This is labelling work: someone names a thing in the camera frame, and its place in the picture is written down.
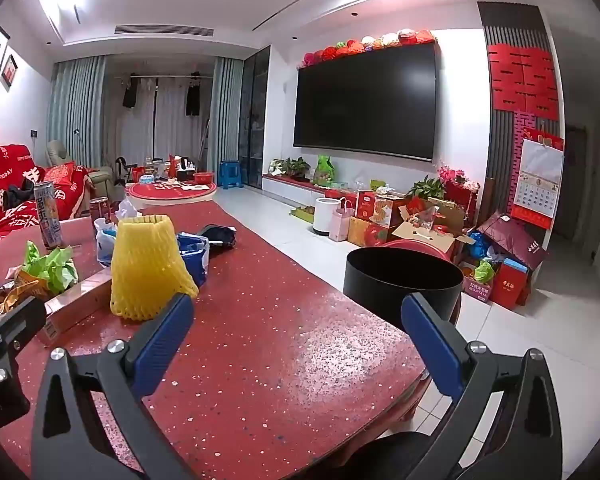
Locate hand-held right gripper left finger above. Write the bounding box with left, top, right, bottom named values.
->
left=30, top=292, right=201, bottom=480

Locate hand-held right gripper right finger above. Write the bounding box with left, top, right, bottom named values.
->
left=400, top=292, right=566, bottom=480

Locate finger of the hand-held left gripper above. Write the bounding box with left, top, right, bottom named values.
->
left=0, top=297, right=48, bottom=431

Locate black trash bin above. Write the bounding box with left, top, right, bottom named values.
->
left=343, top=246, right=465, bottom=331

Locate yellow foam fruit net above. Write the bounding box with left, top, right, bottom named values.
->
left=110, top=213, right=200, bottom=322

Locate clear plastic bag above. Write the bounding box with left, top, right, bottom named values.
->
left=94, top=217, right=118, bottom=267

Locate orange snack wrapper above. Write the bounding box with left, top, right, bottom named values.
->
left=0, top=270, right=51, bottom=313

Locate green plastic bag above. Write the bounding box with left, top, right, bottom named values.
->
left=22, top=241, right=79, bottom=296

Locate blue snack packet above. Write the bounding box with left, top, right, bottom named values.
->
left=176, top=232, right=211, bottom=283

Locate red round stool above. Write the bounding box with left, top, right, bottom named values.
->
left=380, top=239, right=453, bottom=263

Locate red gift box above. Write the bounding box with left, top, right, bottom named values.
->
left=491, top=259, right=531, bottom=311

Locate tall white blue drink can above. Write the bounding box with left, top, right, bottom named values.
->
left=32, top=181, right=63, bottom=251

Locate open cardboard box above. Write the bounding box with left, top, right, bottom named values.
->
left=391, top=210, right=476, bottom=261

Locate blue plastic bag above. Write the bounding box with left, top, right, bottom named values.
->
left=465, top=232, right=491, bottom=261

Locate black pouch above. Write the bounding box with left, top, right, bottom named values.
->
left=197, top=224, right=238, bottom=251

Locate black cloth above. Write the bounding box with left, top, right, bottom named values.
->
left=2, top=182, right=36, bottom=211

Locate red apple carton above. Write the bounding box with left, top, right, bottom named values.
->
left=347, top=216, right=401, bottom=248

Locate red drink can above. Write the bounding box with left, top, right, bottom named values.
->
left=88, top=196, right=112, bottom=233

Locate white crumpled plastic bag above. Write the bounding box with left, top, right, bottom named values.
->
left=115, top=197, right=143, bottom=221

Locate maroon gift bag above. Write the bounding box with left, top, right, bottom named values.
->
left=477, top=212, right=551, bottom=273

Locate round red table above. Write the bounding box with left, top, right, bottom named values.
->
left=125, top=180, right=218, bottom=208

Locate orange snack box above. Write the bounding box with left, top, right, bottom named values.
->
left=355, top=191, right=406, bottom=228

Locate red square cushion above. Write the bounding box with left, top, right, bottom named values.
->
left=47, top=161, right=77, bottom=186

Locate sofa with red cover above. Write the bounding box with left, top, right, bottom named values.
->
left=0, top=102, right=98, bottom=261

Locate pink gift bag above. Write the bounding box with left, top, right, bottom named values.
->
left=328, top=200, right=356, bottom=243

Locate beige armchair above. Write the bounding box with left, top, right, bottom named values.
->
left=47, top=140, right=126, bottom=198

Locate bushy green potted plant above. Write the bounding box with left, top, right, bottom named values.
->
left=407, top=175, right=446, bottom=201

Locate white cylindrical bin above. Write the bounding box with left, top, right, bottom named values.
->
left=312, top=197, right=345, bottom=236

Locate pink flower bouquet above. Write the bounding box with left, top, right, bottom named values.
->
left=436, top=164, right=481, bottom=191

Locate blue plastic stool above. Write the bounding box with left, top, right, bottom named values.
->
left=217, top=160, right=244, bottom=190

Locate white television console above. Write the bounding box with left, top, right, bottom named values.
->
left=261, top=174, right=361, bottom=208

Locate green printed bag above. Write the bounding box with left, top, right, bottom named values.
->
left=312, top=155, right=335, bottom=187

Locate grey green curtain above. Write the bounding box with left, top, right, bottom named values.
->
left=50, top=55, right=106, bottom=168
left=212, top=57, right=243, bottom=161

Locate small leafy potted plant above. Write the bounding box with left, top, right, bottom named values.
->
left=277, top=156, right=313, bottom=183

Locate white sheer curtain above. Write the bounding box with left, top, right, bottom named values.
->
left=105, top=72, right=216, bottom=171

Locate dark glass cabinet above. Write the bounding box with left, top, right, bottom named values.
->
left=240, top=45, right=272, bottom=191

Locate large black television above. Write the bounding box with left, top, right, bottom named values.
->
left=293, top=42, right=438, bottom=162

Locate ceiling air vent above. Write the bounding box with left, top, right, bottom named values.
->
left=114, top=24, right=213, bottom=37

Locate wall calendar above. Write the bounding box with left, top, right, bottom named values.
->
left=511, top=130, right=565, bottom=231

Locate small framed wall picture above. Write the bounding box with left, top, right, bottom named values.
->
left=1, top=54, right=19, bottom=92

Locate red paper wall cutout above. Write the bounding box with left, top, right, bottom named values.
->
left=487, top=44, right=560, bottom=121

